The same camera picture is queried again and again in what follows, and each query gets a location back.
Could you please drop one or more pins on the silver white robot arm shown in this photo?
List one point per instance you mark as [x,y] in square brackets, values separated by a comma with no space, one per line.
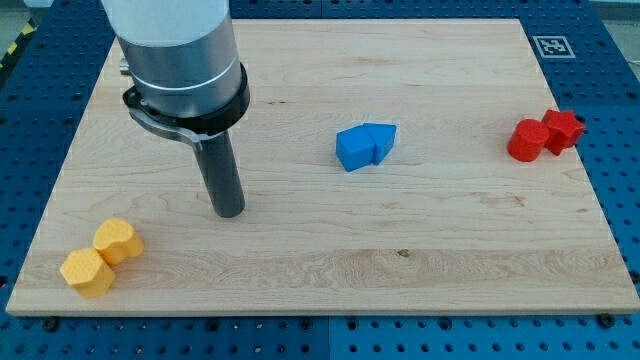
[182,54]

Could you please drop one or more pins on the blue cube block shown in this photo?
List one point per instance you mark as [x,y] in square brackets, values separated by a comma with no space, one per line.
[354,148]

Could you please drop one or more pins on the white fiducial marker tag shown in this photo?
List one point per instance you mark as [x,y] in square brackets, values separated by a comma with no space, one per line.
[553,47]

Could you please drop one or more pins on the red cylinder block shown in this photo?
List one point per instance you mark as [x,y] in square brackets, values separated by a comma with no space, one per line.
[528,140]

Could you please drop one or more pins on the yellow hexagon block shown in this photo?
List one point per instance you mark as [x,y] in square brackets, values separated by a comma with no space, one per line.
[87,272]

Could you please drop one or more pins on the black flange mounting bracket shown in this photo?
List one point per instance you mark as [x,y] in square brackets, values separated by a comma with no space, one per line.
[192,130]

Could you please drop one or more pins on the light wooden board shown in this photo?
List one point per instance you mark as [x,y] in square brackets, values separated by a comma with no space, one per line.
[447,224]

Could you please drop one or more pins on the blue pentagon block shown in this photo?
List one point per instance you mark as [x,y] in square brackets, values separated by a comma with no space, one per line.
[383,137]

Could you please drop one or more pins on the red star block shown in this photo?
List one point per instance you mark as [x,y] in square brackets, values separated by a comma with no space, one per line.
[564,130]

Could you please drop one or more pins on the dark grey cylindrical pointer tool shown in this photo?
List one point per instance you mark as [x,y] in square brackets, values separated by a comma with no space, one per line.
[216,160]

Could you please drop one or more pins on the yellow heart block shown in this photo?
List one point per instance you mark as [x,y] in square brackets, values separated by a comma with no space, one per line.
[116,240]

